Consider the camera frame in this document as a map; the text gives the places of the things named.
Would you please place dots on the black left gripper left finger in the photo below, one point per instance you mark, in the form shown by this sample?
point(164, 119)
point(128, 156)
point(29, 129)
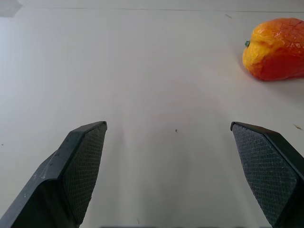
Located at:
point(71, 171)

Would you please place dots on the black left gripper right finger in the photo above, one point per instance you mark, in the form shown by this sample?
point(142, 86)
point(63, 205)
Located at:
point(268, 171)

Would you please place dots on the orange yellow bell pepper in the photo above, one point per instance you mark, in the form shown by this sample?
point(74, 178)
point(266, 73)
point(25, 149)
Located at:
point(275, 52)

